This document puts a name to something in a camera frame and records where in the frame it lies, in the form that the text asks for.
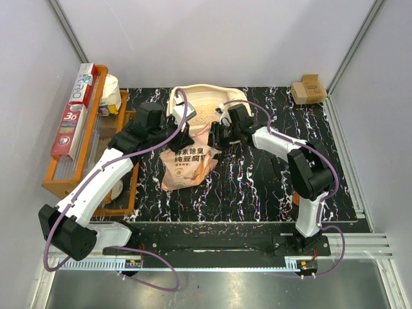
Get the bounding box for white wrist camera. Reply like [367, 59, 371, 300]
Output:
[172, 102, 196, 125]
[215, 104, 227, 122]

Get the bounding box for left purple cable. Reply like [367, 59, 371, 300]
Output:
[43, 88, 191, 292]

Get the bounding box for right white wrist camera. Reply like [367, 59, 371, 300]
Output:
[215, 104, 227, 122]

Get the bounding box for orange wooden tray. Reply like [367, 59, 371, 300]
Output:
[42, 65, 139, 218]

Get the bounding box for cream plastic litter box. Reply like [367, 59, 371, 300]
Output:
[180, 84, 247, 134]

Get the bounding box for orange bottle with white cap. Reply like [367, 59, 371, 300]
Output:
[292, 192, 300, 206]

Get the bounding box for black marble pattern mat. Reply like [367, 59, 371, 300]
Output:
[129, 87, 357, 222]

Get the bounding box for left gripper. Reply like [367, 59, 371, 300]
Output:
[149, 113, 194, 154]

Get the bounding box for red 3D toothpaste box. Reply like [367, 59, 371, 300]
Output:
[50, 104, 88, 160]

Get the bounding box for brown cardboard box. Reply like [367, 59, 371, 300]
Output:
[291, 74, 327, 105]

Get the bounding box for aluminium rail frame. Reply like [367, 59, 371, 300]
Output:
[32, 245, 411, 308]

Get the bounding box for red white toothpaste box upper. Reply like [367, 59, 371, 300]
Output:
[69, 63, 98, 108]

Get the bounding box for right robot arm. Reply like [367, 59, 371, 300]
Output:
[208, 100, 338, 255]

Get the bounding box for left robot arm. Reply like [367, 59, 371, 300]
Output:
[39, 102, 196, 261]

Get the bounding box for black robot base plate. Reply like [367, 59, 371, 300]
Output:
[102, 220, 332, 258]

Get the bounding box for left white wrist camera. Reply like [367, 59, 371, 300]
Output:
[172, 102, 196, 125]

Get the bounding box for pink cat litter bag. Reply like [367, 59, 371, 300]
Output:
[160, 123, 220, 191]

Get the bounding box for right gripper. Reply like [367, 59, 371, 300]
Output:
[200, 121, 241, 153]

